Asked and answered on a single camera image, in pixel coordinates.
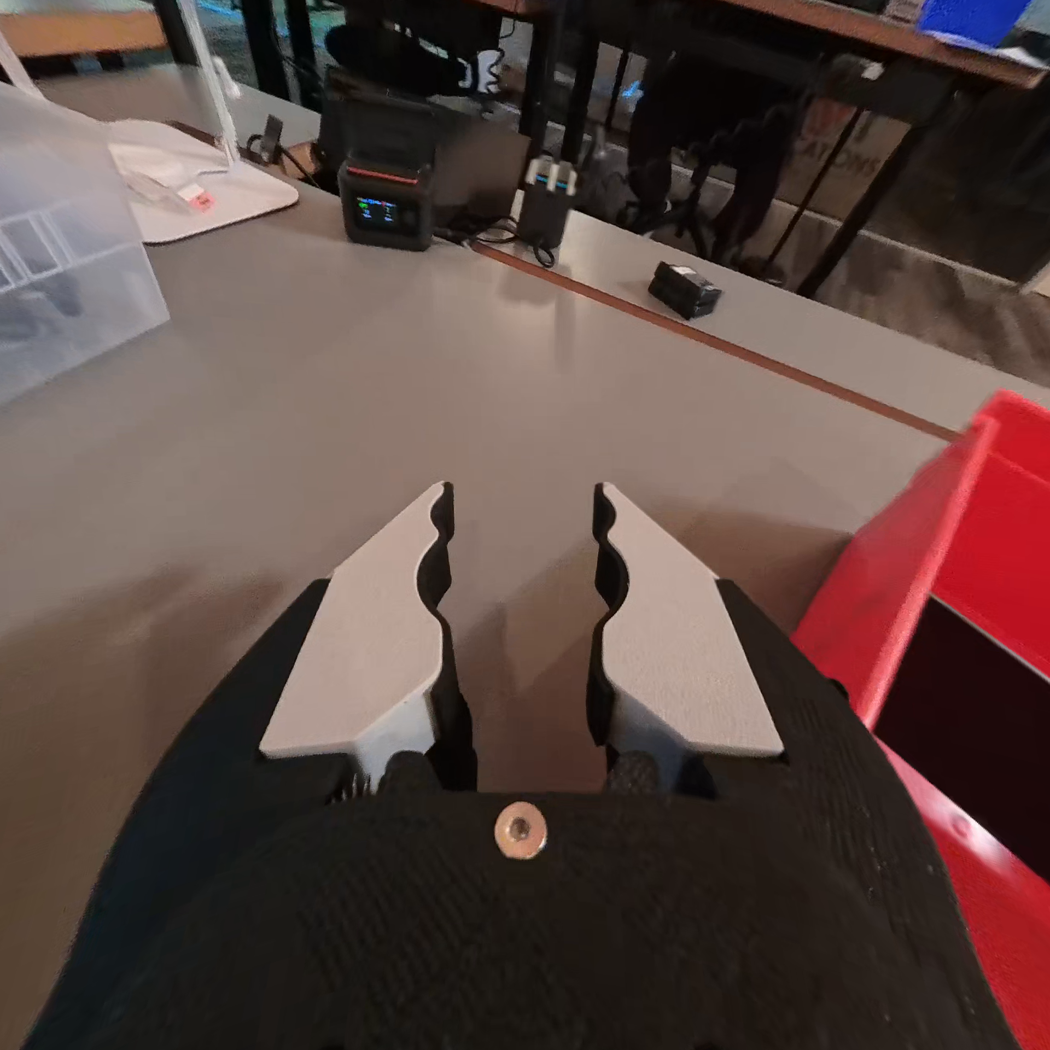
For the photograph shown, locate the cardboard box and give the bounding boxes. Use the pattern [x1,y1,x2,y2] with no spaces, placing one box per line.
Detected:
[775,102,915,216]

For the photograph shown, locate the black charger with white plugs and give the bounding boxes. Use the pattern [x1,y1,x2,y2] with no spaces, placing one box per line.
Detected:
[517,158,577,251]

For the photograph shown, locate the red plastic storage bin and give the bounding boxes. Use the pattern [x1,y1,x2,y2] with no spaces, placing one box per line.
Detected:
[791,389,1050,1050]

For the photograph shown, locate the wooden desk black legs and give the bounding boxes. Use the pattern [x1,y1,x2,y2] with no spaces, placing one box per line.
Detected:
[484,0,1050,300]

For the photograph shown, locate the clear plastic container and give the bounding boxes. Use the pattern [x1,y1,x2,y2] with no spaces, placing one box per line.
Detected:
[0,80,172,409]

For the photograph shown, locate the small black device with screen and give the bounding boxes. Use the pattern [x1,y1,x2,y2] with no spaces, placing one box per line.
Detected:
[337,160,434,252]

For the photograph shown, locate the black battery pack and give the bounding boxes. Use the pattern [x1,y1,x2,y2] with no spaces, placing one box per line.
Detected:
[647,261,725,321]

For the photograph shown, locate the white packet red label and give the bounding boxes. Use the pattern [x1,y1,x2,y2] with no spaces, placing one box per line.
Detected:
[109,143,213,216]

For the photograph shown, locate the black equipment case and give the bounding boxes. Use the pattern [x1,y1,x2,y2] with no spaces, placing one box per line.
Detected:
[318,66,534,231]

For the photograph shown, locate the blue storage bin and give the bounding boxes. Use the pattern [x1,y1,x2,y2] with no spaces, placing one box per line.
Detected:
[919,0,1036,48]

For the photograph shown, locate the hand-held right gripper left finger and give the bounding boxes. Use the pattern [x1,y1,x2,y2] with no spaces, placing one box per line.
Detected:
[259,481,479,792]

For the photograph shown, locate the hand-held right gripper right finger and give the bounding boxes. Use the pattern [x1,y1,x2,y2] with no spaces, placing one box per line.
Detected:
[586,481,786,792]

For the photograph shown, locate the black office chair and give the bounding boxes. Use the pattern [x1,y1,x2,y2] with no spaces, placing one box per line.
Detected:
[623,49,789,272]

